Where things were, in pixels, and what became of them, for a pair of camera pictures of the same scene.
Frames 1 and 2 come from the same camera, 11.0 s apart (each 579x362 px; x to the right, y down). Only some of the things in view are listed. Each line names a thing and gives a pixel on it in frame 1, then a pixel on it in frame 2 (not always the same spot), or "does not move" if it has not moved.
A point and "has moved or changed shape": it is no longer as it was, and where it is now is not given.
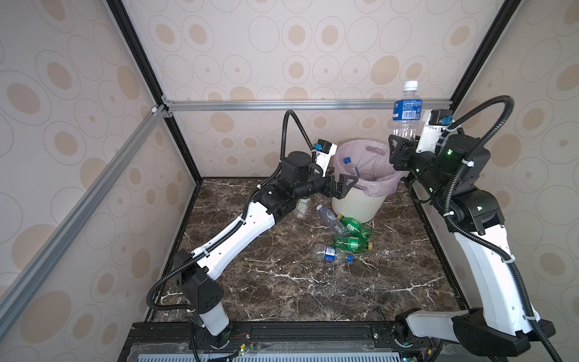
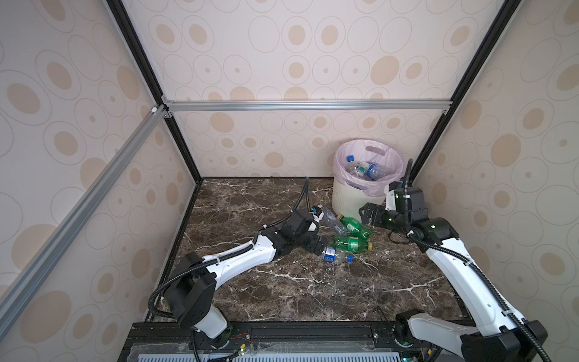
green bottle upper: x=355 y=227 does not move
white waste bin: x=356 y=206 does not move
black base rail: x=285 y=341 does not move
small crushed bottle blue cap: x=328 y=254 does not move
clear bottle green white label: x=303 y=208 has moved or changed shape
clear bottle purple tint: x=332 y=220 does not move
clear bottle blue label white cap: x=407 y=111 to x=377 y=172
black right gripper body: x=410 y=160 to x=384 y=218
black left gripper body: x=325 y=187 to x=309 y=243
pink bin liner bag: x=372 y=159 does not move
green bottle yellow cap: x=351 y=244 does not move
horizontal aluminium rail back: x=297 y=103 does not move
